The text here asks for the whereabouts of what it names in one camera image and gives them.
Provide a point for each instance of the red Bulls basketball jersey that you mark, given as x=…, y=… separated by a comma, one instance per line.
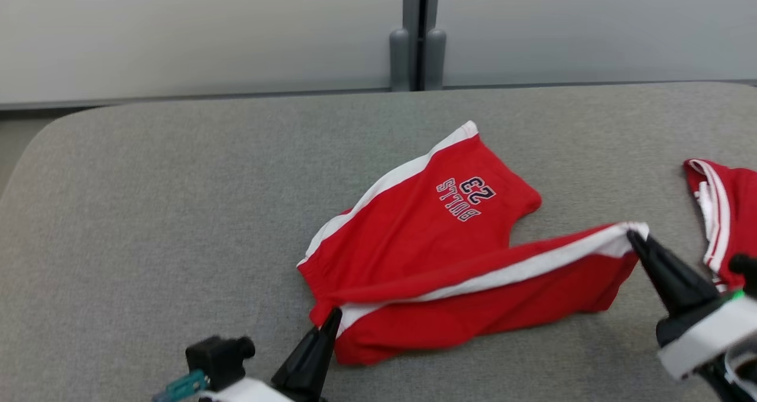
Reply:
x=736, y=213

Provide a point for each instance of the grey window frame post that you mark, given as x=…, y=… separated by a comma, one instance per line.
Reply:
x=421, y=12

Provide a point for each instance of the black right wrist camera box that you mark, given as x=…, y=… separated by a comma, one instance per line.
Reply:
x=745, y=271

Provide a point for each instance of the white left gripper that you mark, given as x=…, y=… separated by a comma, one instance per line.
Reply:
x=248, y=392

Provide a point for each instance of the grey rounded post cap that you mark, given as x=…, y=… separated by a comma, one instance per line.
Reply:
x=436, y=62
x=399, y=62

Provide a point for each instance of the red Bulls basketball shorts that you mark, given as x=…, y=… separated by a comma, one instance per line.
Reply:
x=426, y=242

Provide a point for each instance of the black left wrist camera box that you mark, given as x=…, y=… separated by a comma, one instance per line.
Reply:
x=219, y=357

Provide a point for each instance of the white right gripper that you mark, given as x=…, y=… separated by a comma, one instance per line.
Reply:
x=709, y=337

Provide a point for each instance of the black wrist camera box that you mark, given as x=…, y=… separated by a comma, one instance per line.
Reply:
x=219, y=357
x=745, y=271

